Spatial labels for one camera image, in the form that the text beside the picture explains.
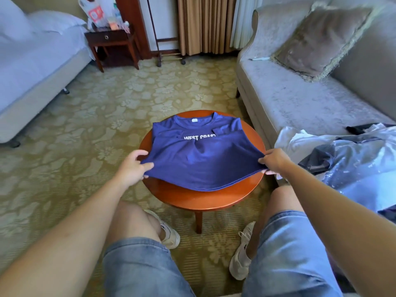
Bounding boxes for pile of clothes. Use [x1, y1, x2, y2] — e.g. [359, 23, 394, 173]
[274, 123, 396, 223]

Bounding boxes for round wooden table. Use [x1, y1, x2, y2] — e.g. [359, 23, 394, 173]
[139, 109, 268, 234]

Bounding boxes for white bed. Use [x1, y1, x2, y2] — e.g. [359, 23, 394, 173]
[0, 0, 94, 148]

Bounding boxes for dark wooden wall panel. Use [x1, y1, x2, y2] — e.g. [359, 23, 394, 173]
[114, 0, 152, 59]

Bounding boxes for person's right hand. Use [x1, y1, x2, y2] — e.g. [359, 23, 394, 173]
[258, 148, 295, 178]

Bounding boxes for person's right leg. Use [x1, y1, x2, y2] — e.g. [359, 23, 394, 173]
[246, 185, 304, 257]

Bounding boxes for person's left forearm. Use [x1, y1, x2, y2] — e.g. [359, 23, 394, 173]
[0, 176, 140, 297]

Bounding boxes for person's left hand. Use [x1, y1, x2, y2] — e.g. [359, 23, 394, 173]
[113, 149, 156, 189]

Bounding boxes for person's right forearm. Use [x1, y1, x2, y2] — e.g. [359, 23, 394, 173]
[278, 163, 396, 297]

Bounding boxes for brown fringed cushion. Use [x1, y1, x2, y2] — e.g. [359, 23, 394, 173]
[271, 2, 375, 82]

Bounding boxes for white sneaker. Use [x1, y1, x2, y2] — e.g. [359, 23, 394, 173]
[229, 221, 256, 281]
[144, 209, 182, 250]

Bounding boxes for white sheer curtain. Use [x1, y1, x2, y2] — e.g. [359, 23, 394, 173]
[230, 0, 264, 50]

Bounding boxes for blue printed T-shirt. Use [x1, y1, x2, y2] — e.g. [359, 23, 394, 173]
[142, 112, 267, 192]

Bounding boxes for white pillow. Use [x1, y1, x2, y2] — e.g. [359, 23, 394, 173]
[26, 10, 87, 35]

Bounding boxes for dark wooden nightstand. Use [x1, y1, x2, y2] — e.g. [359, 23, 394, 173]
[85, 28, 140, 73]

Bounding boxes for white plastic bag red print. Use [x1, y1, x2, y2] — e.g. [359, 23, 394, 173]
[77, 0, 107, 30]

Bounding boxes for plain white plastic bag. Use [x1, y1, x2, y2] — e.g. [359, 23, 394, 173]
[100, 0, 131, 31]

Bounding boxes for blue denim shorts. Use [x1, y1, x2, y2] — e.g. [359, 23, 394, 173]
[102, 210, 344, 297]

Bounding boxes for grey splatter print T-shirt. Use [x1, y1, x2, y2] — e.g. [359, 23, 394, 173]
[300, 130, 396, 214]

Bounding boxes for black valet stand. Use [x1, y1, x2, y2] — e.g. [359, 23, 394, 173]
[145, 0, 186, 67]

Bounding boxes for white duvet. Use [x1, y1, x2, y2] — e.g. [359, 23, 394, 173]
[0, 0, 32, 44]

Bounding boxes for beige curtain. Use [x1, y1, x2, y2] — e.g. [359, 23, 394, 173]
[176, 0, 238, 56]

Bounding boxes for grey velvet chaise sofa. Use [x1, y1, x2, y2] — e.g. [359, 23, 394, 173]
[234, 0, 396, 183]

